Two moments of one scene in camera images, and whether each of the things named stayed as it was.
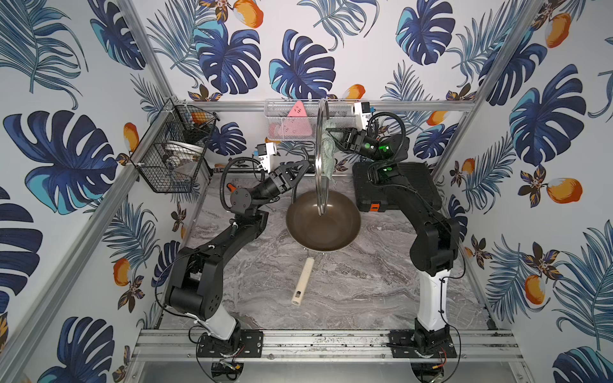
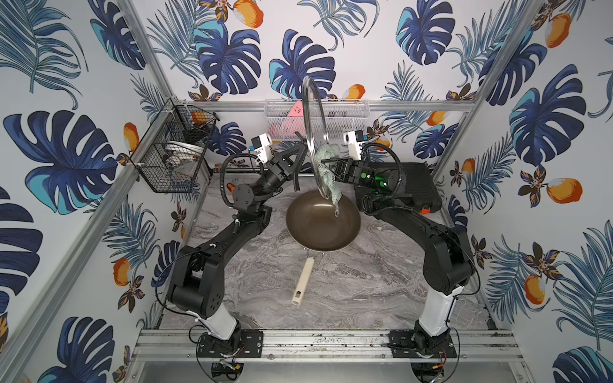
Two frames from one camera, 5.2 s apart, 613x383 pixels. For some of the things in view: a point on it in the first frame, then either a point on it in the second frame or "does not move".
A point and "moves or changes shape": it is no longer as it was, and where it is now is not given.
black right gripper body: (363, 146) -> (355, 175)
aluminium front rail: (181, 345) does not move
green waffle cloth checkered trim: (333, 136) -> (325, 152)
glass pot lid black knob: (322, 155) moves or changes shape
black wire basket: (170, 155) does not move
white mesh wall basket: (335, 113) does not move
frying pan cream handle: (315, 234) does not move
